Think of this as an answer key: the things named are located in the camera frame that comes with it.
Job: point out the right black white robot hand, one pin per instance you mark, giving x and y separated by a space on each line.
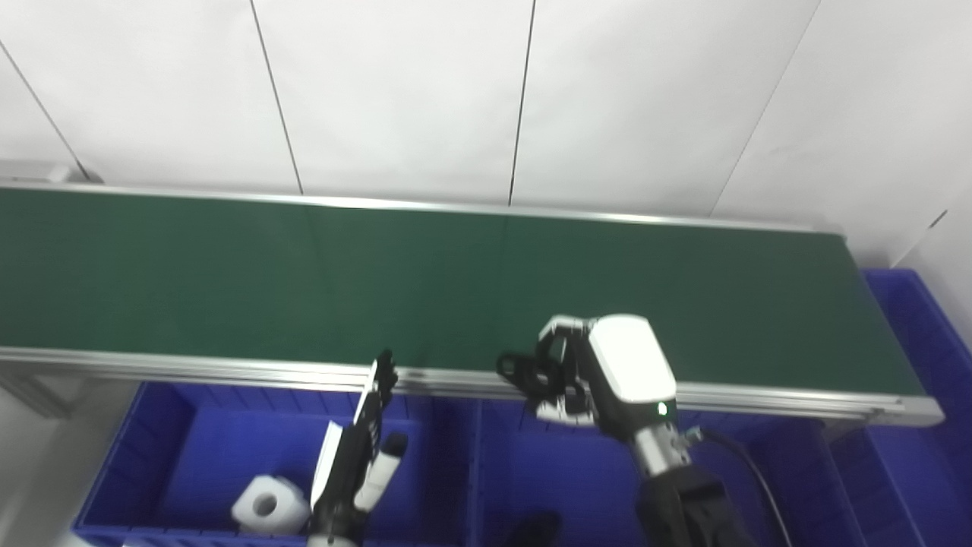
630 365

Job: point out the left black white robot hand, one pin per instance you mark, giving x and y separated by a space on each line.
342 479

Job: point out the black flange part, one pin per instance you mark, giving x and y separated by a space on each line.
528 374

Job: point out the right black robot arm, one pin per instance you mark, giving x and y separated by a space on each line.
683 501

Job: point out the white plastic part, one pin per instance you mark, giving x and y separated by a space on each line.
269 505

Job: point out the blue plastic bin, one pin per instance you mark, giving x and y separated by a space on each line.
926 456
213 448
569 479

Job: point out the black part in bin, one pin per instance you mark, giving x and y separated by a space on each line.
535 530

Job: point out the green conveyor belt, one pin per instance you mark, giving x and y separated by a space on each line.
304 281

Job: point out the aluminium conveyor leg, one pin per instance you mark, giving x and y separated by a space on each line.
30 393

